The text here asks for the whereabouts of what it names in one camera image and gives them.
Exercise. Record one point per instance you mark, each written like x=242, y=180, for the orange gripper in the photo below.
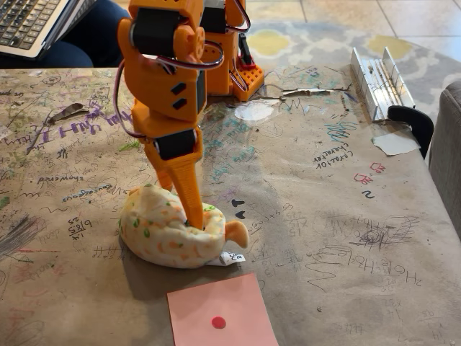
x=175, y=145

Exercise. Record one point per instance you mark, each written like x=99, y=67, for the white plush toy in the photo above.
x=162, y=234

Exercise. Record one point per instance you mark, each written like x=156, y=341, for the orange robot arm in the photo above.
x=155, y=83

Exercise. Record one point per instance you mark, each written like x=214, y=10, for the small red round object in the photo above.
x=218, y=322

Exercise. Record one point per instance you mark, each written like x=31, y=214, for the pink paper sheet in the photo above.
x=223, y=299

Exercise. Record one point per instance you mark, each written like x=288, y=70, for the torn brown paper flap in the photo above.
x=66, y=112

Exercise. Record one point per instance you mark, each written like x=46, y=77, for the scribbled brown paper cover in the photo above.
x=324, y=216

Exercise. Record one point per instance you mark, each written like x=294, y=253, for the black red power plug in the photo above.
x=245, y=48

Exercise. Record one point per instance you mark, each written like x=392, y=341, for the grey yellow patterned rug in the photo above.
x=324, y=39

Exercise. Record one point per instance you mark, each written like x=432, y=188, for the silver laptop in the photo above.
x=32, y=21

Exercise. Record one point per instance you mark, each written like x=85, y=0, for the black chair back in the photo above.
x=417, y=120

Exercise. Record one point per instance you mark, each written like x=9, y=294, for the grey sofa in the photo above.
x=446, y=151

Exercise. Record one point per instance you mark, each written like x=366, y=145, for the aluminium rail profile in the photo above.
x=378, y=84

